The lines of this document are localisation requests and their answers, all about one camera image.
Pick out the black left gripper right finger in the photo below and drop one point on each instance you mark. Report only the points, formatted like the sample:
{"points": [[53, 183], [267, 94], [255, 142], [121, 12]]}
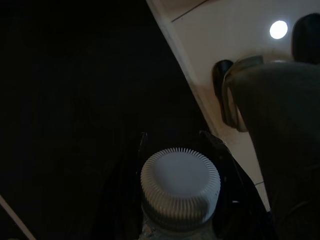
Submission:
{"points": [[235, 190]]}

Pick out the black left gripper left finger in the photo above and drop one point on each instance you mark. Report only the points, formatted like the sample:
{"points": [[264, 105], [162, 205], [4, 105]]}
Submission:
{"points": [[143, 142]]}

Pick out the white capped clear bottle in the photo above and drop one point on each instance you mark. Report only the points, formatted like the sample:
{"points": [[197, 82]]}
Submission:
{"points": [[180, 180]]}

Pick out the black floor mat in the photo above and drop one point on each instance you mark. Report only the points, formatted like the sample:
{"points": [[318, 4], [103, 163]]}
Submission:
{"points": [[75, 100]]}

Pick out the person in olive trousers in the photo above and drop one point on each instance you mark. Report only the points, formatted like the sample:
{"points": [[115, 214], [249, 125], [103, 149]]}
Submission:
{"points": [[287, 125]]}

